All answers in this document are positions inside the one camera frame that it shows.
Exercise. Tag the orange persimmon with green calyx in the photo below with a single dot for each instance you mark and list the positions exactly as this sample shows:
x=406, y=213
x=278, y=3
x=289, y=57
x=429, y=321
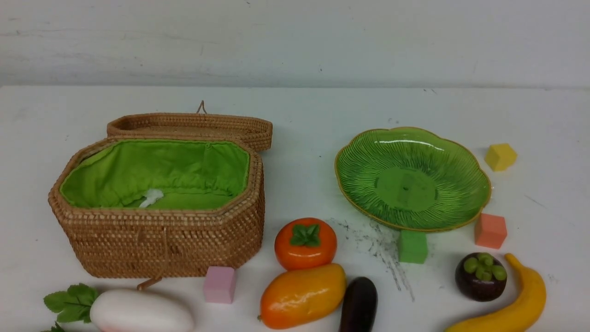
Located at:
x=305, y=243

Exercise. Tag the orange yellow mango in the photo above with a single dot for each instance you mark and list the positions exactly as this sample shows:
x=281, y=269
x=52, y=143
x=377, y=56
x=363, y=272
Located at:
x=303, y=296

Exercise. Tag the dark purple eggplant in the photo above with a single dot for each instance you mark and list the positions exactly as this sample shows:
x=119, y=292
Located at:
x=359, y=307

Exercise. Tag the dark purple mangosteen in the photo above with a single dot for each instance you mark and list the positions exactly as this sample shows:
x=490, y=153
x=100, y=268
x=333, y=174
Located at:
x=480, y=277

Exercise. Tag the yellow banana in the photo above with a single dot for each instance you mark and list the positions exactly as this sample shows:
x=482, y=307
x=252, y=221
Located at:
x=518, y=316

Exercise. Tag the woven wicker basket lid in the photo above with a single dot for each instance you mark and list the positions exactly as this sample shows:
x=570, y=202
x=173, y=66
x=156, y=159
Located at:
x=254, y=132

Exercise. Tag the green leaf-shaped glass plate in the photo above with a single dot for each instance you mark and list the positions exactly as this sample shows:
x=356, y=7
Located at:
x=408, y=178

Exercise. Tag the pink foam cube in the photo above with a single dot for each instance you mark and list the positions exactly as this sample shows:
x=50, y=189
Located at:
x=219, y=285

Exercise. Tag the green foam cube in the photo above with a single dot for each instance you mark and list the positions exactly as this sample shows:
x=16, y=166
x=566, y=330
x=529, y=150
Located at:
x=412, y=247

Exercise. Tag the green fabric basket liner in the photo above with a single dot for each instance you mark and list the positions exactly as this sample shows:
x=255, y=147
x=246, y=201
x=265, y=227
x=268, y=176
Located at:
x=159, y=174

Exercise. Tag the woven wicker basket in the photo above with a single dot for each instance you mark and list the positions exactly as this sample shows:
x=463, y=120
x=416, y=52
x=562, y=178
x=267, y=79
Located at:
x=155, y=243

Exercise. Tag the yellow foam cube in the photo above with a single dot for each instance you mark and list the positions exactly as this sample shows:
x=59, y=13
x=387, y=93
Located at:
x=500, y=157

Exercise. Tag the orange foam cube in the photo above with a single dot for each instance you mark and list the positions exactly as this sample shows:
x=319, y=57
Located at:
x=490, y=231

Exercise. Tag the white radish with green leaves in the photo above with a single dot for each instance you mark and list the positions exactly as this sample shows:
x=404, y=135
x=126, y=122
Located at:
x=119, y=310

